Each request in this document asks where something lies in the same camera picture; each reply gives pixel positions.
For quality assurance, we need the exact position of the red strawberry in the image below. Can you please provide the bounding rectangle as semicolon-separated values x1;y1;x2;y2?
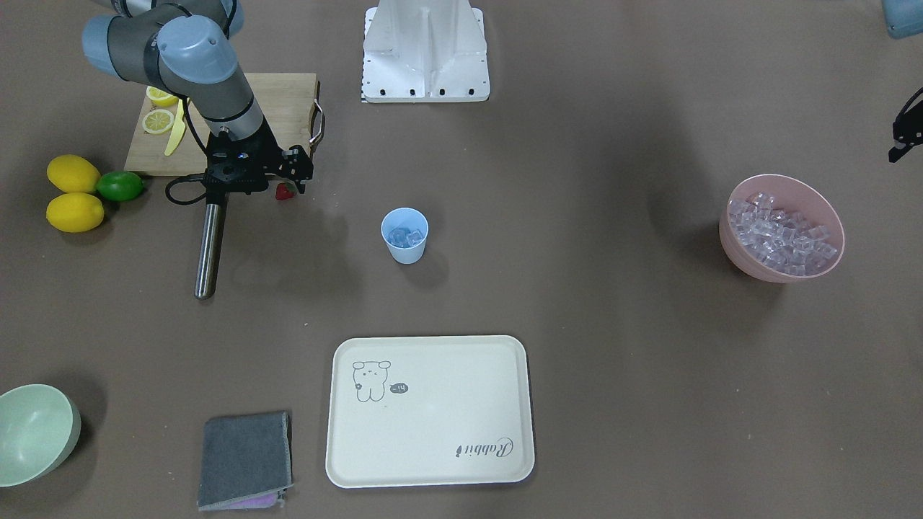
275;182;298;201

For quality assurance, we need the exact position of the steel muddler black tip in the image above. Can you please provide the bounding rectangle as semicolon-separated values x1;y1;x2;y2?
194;200;226;300

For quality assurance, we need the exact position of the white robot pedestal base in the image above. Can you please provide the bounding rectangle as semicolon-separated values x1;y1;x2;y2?
361;1;491;103

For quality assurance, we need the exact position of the cream rabbit tray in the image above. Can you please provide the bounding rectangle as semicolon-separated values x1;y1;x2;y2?
326;335;535;489

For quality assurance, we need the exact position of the pink bowl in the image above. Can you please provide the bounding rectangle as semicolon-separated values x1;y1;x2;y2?
719;174;845;283

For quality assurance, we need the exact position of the clear ice cube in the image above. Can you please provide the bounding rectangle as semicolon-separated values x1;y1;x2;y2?
387;227;425;249

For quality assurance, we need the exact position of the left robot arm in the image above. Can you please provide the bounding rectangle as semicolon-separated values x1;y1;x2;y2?
881;1;922;164

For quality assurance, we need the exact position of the yellow plastic knife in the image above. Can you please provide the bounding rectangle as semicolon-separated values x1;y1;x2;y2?
164;97;188;156

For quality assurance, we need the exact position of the yellow lemon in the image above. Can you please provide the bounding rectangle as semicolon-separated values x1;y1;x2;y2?
45;192;105;233
46;154;101;194

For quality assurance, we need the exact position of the wooden cutting board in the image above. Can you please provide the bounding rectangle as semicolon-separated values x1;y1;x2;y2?
124;73;321;177

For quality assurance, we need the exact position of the black camera cable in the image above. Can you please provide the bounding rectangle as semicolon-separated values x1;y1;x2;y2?
164;97;213;207

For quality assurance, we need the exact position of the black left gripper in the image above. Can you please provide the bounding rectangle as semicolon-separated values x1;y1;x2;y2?
888;88;922;164

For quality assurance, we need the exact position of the grey folded cloth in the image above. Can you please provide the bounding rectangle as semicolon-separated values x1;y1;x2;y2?
197;411;293;512

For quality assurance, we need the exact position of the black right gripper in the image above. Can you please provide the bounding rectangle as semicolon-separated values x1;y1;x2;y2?
204;120;314;206

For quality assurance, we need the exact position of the mint green bowl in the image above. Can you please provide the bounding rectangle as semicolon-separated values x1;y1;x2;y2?
1;383;82;487

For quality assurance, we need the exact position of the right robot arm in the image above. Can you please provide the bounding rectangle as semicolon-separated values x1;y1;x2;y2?
81;1;314;203

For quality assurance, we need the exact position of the lemon slice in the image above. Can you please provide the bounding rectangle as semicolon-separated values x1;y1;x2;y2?
146;86;180;109
141;109;175;135

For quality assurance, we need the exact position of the pile of ice cubes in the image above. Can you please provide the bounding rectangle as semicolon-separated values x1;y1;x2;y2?
725;191;842;278

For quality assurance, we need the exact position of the green lime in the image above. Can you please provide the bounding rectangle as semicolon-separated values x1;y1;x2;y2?
95;171;144;203

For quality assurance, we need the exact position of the light blue plastic cup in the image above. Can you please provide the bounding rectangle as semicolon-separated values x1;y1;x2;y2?
380;207;429;264

